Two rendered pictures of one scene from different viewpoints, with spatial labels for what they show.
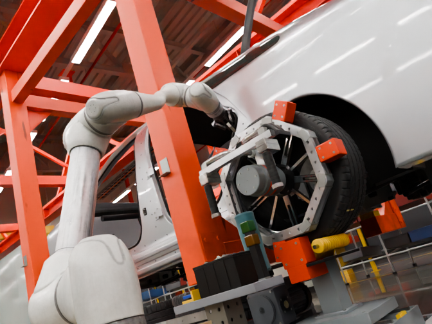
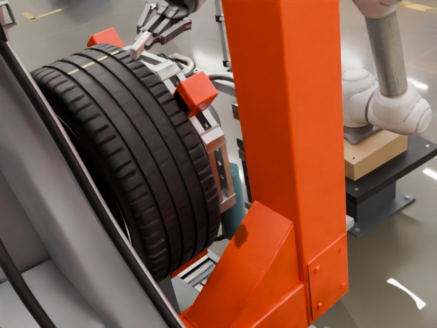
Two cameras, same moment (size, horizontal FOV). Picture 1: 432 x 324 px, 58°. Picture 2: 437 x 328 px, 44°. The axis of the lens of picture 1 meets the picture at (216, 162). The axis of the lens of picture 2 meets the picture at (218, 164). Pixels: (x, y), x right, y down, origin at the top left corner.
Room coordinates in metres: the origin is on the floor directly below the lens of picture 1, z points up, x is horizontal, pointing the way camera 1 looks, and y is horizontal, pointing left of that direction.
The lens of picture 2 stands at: (3.04, 0.32, 1.67)
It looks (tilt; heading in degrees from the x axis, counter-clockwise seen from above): 34 degrees down; 196
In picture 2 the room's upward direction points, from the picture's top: 11 degrees counter-clockwise
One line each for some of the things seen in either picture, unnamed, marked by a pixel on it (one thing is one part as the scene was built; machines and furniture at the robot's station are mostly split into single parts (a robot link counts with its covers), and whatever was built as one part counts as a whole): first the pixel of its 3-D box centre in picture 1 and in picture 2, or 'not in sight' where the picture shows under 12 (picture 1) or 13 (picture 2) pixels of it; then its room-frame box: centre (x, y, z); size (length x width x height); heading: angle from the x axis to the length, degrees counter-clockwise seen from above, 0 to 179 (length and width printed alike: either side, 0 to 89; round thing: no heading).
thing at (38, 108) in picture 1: (134, 128); not in sight; (4.30, 0.82, 2.54); 2.58 x 0.12 x 0.42; 141
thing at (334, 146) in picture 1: (330, 150); not in sight; (1.54, -0.46, 0.85); 0.09 x 0.08 x 0.07; 51
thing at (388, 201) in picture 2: not in sight; (356, 174); (0.98, 0.35, 0.15); 0.50 x 0.50 x 0.30; 44
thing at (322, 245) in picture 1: (331, 242); not in sight; (1.74, -0.37, 0.51); 0.29 x 0.06 x 0.06; 141
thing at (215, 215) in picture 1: (211, 200); not in sight; (1.67, 0.07, 0.83); 0.04 x 0.04 x 0.16
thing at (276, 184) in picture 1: (271, 168); not in sight; (1.45, -0.20, 0.83); 0.04 x 0.04 x 0.16
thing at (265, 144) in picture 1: (267, 146); not in sight; (1.47, -0.21, 0.93); 0.09 x 0.05 x 0.05; 141
